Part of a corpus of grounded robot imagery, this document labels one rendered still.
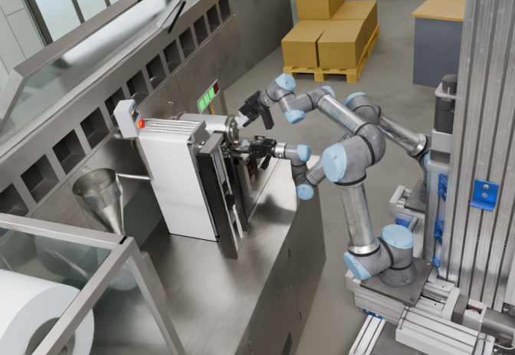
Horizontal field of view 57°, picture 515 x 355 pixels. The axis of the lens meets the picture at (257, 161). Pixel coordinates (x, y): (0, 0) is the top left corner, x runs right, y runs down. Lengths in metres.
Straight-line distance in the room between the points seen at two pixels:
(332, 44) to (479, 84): 3.43
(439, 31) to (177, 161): 3.22
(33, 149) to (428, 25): 3.68
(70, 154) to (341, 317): 1.76
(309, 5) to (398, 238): 3.95
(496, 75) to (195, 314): 1.30
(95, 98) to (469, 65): 1.29
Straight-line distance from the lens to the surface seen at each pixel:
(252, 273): 1.96
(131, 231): 2.15
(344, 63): 4.95
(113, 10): 1.41
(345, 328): 2.85
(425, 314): 2.01
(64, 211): 1.83
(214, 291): 1.94
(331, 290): 3.01
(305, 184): 2.08
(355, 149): 1.59
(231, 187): 1.89
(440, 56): 4.71
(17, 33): 3.34
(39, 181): 1.84
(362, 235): 1.73
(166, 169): 1.94
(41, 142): 1.72
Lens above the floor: 2.38
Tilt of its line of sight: 36 degrees down
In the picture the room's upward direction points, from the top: 12 degrees counter-clockwise
